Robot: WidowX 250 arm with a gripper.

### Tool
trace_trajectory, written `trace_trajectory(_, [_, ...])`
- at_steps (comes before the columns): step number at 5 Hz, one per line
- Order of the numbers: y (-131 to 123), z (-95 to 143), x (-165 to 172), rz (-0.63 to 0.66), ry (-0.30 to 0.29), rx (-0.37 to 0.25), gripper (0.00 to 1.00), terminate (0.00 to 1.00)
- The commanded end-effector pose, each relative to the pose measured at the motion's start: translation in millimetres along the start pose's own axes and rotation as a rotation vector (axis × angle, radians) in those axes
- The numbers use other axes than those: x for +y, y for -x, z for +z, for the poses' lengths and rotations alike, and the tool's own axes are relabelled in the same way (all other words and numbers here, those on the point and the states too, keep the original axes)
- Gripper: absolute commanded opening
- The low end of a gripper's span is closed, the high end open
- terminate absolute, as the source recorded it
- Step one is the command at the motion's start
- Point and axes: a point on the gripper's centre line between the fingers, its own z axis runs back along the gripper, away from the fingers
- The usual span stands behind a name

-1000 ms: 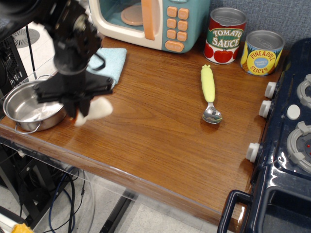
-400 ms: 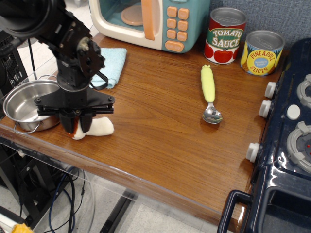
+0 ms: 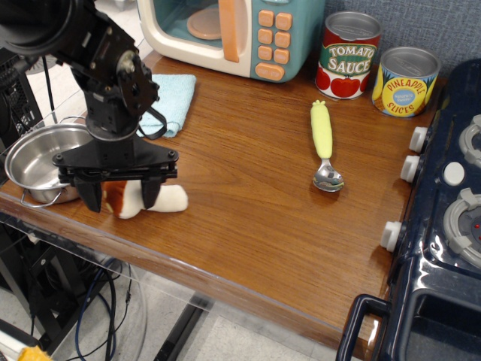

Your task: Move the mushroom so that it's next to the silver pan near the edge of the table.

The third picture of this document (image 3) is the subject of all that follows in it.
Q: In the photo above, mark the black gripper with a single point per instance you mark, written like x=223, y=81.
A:
x=130, y=159

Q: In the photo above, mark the white brown plush mushroom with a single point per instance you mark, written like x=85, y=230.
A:
x=124, y=199

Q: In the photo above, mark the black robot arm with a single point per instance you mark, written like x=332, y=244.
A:
x=117, y=86

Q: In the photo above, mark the stainless steel pan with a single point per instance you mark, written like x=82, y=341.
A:
x=29, y=163

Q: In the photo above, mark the light blue cloth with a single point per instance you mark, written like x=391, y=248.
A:
x=175, y=95

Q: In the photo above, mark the teal toy microwave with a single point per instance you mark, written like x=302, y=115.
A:
x=263, y=40

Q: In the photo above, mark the tomato sauce can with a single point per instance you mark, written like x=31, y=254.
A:
x=349, y=46

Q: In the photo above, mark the pineapple slices can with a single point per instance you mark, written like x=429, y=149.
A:
x=405, y=81

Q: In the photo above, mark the navy toy stove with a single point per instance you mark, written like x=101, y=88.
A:
x=432, y=311

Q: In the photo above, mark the yellow handled spoon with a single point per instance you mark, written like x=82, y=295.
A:
x=326, y=177

